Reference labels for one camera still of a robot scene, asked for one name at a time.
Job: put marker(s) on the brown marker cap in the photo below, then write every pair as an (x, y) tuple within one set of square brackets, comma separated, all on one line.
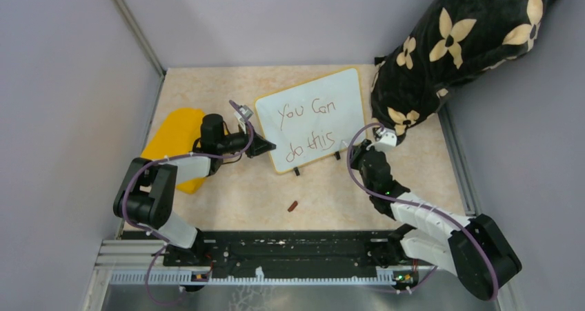
[(292, 206)]

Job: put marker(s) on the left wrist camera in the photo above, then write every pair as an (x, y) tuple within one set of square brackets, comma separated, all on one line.
[(244, 113)]

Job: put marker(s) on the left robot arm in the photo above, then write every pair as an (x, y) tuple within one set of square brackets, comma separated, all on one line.
[(146, 195)]

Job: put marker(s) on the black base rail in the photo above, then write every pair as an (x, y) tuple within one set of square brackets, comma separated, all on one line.
[(265, 258)]

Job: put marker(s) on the black floral pillow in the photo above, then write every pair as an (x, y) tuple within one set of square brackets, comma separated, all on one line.
[(454, 43)]

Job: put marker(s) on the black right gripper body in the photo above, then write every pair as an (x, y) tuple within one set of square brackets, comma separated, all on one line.
[(357, 161)]

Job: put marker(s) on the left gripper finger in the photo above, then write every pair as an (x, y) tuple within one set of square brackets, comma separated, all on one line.
[(255, 139), (259, 148)]

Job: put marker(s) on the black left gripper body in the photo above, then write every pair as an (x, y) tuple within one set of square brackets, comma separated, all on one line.
[(241, 139)]

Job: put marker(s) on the yellow framed whiteboard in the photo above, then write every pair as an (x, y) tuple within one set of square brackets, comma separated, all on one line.
[(307, 122)]

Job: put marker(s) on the yellow cloth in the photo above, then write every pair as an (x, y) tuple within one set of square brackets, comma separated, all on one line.
[(176, 135)]

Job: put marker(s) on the aluminium corner post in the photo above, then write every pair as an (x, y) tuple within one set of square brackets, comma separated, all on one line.
[(144, 45)]

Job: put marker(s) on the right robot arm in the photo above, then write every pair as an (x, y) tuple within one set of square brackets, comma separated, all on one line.
[(438, 226)]

